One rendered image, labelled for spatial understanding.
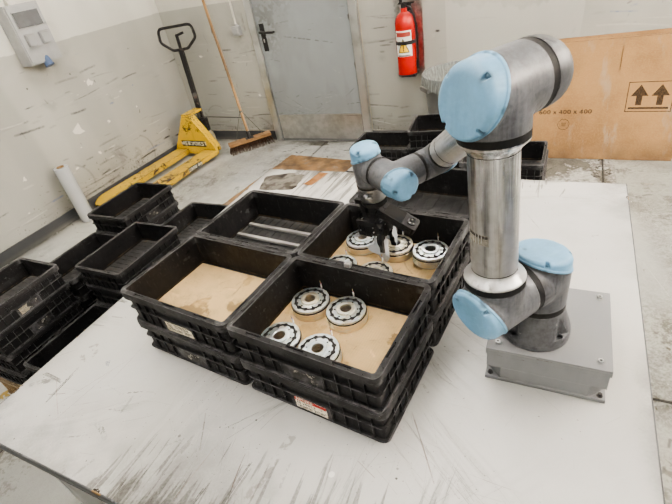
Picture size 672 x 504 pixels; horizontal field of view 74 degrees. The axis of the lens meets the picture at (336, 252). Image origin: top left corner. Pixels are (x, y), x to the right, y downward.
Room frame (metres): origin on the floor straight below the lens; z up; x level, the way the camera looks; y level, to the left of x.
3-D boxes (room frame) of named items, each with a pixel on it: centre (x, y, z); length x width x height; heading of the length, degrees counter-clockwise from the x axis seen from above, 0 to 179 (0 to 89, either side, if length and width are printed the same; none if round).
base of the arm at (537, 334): (0.72, -0.42, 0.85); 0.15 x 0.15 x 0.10
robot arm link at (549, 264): (0.71, -0.41, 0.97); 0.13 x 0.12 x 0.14; 115
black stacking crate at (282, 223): (1.27, 0.19, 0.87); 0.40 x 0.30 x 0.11; 53
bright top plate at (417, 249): (1.02, -0.26, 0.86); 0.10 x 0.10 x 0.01
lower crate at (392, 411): (0.79, 0.04, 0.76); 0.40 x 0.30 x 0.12; 53
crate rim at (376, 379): (0.79, 0.04, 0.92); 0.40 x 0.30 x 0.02; 53
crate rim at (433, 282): (1.03, -0.14, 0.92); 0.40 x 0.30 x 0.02; 53
